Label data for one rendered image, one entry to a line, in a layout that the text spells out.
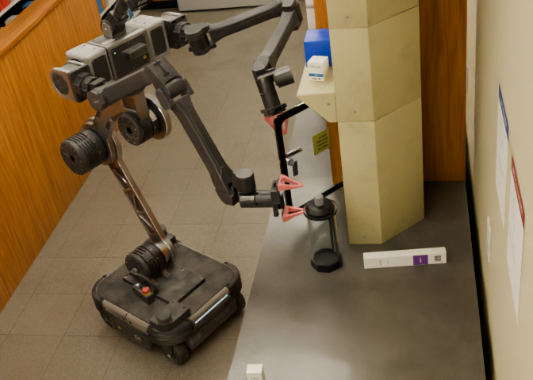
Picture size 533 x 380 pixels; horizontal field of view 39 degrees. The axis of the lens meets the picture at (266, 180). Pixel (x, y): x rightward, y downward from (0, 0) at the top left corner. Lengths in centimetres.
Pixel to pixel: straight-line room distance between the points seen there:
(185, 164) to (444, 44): 276
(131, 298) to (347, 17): 196
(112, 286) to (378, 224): 165
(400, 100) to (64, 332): 227
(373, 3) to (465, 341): 98
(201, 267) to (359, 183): 147
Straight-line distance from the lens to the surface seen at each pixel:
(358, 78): 221
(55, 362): 381
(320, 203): 231
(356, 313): 229
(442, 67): 260
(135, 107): 303
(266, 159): 488
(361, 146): 232
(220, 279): 358
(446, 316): 228
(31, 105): 452
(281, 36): 275
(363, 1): 212
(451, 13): 253
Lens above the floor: 252
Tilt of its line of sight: 33 degrees down
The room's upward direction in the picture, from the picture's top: 9 degrees counter-clockwise
